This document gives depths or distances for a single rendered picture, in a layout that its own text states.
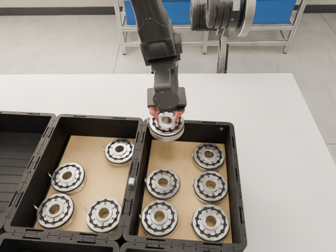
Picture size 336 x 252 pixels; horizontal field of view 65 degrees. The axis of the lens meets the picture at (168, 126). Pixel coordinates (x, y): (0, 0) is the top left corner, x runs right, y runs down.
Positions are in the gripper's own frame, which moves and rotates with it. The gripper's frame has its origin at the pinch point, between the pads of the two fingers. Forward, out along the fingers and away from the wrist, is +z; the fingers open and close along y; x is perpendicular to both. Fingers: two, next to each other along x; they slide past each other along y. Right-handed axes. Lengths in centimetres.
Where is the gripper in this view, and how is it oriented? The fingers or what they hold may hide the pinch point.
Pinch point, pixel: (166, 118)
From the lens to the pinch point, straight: 75.6
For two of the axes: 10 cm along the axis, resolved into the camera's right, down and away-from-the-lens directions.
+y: 10.0, -0.4, 0.3
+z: 0.0, 6.4, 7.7
